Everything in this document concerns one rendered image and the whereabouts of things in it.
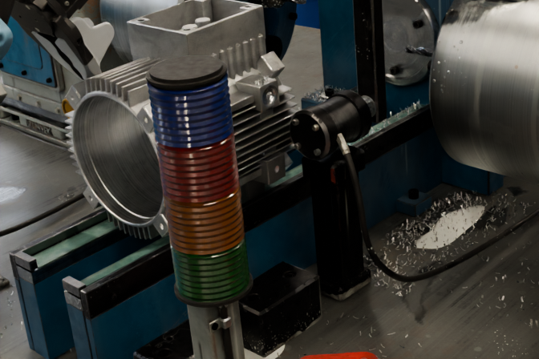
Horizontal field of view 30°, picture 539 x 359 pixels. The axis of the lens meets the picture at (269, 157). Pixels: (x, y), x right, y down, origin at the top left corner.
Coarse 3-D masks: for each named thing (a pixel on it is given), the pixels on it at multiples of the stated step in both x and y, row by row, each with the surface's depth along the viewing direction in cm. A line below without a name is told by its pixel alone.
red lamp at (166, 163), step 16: (160, 144) 75; (224, 144) 75; (160, 160) 76; (176, 160) 74; (192, 160) 74; (208, 160) 74; (224, 160) 75; (160, 176) 77; (176, 176) 75; (192, 176) 74; (208, 176) 75; (224, 176) 75; (176, 192) 75; (192, 192) 75; (208, 192) 75; (224, 192) 76
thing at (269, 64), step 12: (264, 60) 115; (276, 60) 115; (264, 72) 115; (276, 72) 115; (84, 84) 112; (72, 96) 112; (144, 108) 103; (144, 120) 104; (288, 156) 120; (84, 192) 117; (96, 204) 116; (156, 228) 109
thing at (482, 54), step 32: (480, 0) 110; (512, 0) 108; (448, 32) 111; (480, 32) 108; (512, 32) 106; (448, 64) 110; (480, 64) 108; (512, 64) 105; (448, 96) 111; (480, 96) 108; (512, 96) 105; (448, 128) 113; (480, 128) 110; (512, 128) 107; (480, 160) 115; (512, 160) 110
